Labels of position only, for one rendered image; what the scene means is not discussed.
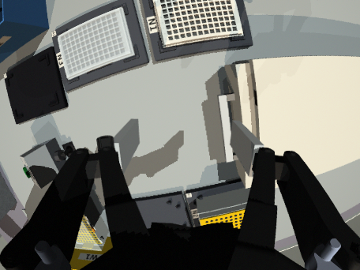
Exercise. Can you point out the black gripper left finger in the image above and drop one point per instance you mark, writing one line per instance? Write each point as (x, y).
(48, 240)

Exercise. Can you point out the blue open-top bin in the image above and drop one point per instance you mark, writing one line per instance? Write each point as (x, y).
(20, 22)

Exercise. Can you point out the yellow open-top bin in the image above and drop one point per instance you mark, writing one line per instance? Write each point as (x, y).
(82, 257)

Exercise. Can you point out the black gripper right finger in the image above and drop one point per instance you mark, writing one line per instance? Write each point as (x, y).
(325, 241)

